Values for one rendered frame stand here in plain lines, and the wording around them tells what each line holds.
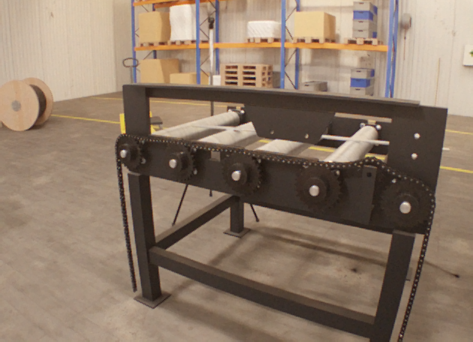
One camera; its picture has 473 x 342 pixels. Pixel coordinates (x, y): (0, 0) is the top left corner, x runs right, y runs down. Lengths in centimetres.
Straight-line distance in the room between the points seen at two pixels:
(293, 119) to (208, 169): 43
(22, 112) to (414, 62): 925
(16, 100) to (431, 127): 722
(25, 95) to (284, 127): 659
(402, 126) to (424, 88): 905
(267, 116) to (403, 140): 48
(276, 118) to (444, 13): 916
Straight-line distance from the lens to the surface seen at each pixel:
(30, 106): 750
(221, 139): 167
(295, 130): 127
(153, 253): 188
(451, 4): 1028
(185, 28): 1119
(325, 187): 119
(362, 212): 118
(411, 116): 116
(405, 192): 116
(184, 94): 151
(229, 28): 1197
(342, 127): 218
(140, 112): 166
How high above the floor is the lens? 129
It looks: 17 degrees down
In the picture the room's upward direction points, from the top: straight up
